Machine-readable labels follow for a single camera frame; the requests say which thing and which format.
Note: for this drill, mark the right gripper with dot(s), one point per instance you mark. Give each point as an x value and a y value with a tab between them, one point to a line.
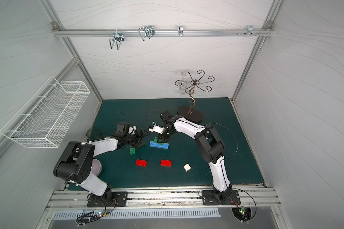
163	133

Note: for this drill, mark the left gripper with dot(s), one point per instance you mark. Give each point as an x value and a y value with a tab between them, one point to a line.
138	134

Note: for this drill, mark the blue lego plate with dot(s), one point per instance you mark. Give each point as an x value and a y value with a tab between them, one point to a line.
159	145

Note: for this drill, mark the red lego brick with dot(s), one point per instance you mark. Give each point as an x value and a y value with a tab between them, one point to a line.
141	163
166	163

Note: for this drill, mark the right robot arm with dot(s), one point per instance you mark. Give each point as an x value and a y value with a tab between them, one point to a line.
209	143

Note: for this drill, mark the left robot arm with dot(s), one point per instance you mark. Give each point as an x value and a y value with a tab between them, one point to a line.
74	165

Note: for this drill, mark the white small lego brick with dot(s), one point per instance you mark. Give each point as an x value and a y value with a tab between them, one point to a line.
186	167

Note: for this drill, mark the dark metal jewelry stand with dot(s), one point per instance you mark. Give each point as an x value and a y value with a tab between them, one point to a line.
188	84

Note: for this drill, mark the metal hook clamp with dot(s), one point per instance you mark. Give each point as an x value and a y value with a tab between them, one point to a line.
146	32
180	31
117	40
250	33

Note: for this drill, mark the black round fan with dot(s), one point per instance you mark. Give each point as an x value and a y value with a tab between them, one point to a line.
242	214

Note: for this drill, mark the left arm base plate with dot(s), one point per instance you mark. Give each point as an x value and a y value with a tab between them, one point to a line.
109	199

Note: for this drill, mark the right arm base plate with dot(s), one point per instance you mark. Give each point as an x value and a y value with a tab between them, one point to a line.
215	198

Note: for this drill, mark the white slotted cable duct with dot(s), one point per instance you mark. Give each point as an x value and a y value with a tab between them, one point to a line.
183	213

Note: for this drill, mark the white wire basket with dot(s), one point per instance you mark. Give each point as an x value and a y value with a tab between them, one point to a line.
45	119

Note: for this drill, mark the aluminium crossbar rail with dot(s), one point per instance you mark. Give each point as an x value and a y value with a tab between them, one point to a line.
173	32

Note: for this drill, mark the aluminium front rail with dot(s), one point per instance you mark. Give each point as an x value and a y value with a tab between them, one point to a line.
166	197

